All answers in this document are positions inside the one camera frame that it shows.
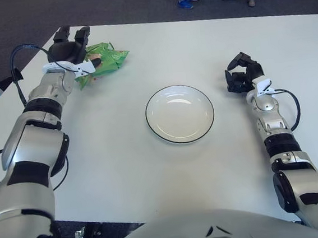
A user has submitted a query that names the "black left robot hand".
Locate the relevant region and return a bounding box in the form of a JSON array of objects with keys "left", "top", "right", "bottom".
[{"left": 38, "top": 22, "right": 104, "bottom": 82}]

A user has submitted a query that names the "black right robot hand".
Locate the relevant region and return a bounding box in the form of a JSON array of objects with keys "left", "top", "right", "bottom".
[{"left": 223, "top": 48, "right": 274, "bottom": 101}]

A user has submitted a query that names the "green snack bag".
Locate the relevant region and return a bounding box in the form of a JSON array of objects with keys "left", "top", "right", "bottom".
[{"left": 71, "top": 39, "right": 133, "bottom": 91}]

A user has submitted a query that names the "white plate black rim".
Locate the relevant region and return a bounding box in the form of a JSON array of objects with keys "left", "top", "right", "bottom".
[{"left": 142, "top": 82, "right": 218, "bottom": 148}]

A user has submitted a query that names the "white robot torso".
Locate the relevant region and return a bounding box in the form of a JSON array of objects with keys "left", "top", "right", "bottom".
[{"left": 94, "top": 199, "right": 318, "bottom": 238}]

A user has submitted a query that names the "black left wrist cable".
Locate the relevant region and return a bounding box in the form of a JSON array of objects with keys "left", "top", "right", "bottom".
[{"left": 8, "top": 38, "right": 93, "bottom": 109}]

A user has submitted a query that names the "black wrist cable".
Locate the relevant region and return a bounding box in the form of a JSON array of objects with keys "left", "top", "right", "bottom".
[
  {"left": 8, "top": 38, "right": 93, "bottom": 109},
  {"left": 271, "top": 86, "right": 303, "bottom": 134}
]

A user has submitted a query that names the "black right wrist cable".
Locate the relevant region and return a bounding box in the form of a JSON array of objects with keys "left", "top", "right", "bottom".
[{"left": 271, "top": 86, "right": 303, "bottom": 134}]

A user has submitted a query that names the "shiny metal bracket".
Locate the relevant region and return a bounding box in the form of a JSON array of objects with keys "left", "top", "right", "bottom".
[{"left": 73, "top": 227, "right": 87, "bottom": 238}]

